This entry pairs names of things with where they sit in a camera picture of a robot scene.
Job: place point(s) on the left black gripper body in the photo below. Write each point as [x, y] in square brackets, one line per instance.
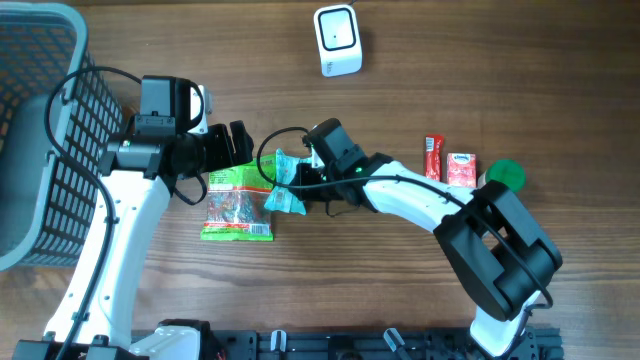
[218, 151]

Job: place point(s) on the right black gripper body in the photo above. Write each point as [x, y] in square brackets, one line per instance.
[329, 191]

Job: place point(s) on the teal wrapper packet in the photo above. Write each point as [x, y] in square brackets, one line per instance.
[282, 199]

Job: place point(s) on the green snack bag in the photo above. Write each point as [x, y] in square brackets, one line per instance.
[236, 203]

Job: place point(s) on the red stick sachet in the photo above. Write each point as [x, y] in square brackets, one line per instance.
[433, 147]

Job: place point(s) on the red white tissue pack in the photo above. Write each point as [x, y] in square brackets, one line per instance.
[461, 170]

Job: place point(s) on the green lid jar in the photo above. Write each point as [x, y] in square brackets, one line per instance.
[507, 172]

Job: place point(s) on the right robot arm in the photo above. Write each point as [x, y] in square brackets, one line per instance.
[502, 257]

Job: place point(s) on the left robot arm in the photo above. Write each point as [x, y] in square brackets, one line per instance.
[136, 178]

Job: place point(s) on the white barcode scanner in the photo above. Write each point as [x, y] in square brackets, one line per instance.
[338, 40]

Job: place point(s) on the grey plastic mesh basket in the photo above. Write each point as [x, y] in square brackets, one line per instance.
[49, 92]

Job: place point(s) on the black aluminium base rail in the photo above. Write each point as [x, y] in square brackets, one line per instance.
[430, 344]

